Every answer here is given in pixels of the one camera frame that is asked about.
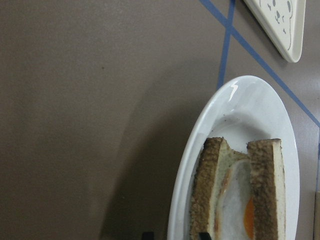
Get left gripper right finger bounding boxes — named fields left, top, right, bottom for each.
left=198, top=232, right=212, bottom=240

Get bread slice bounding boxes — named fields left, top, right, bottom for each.
left=247, top=138, right=286, bottom=240
left=189, top=137, right=250, bottom=240

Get cream bear serving tray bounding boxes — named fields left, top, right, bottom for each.
left=244, top=0, right=306, bottom=63

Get bread slice under egg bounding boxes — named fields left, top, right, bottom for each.
left=189, top=137, right=250, bottom=240

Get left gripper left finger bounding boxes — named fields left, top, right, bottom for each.
left=141, top=231, right=155, bottom=240

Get white round plate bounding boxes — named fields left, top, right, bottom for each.
left=167, top=75, right=300, bottom=240

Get fried egg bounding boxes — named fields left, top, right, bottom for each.
left=215, top=159, right=254, bottom=240

